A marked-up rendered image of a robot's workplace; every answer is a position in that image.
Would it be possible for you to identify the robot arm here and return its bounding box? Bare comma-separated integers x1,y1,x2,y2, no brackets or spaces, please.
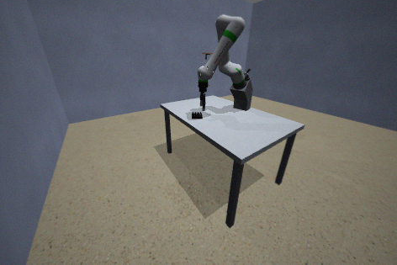
198,15,251,89

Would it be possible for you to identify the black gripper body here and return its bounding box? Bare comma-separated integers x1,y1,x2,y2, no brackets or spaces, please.
199,88,207,97

